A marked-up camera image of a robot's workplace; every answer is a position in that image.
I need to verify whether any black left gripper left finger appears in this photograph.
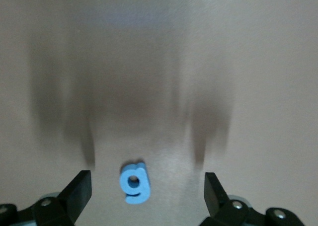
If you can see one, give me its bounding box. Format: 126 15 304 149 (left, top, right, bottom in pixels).
32 170 93 226

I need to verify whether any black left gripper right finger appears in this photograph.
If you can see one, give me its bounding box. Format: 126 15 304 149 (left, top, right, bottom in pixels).
200 172 249 226

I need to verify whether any blue foam letter g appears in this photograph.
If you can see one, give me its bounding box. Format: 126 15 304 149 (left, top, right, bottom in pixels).
119 162 152 205

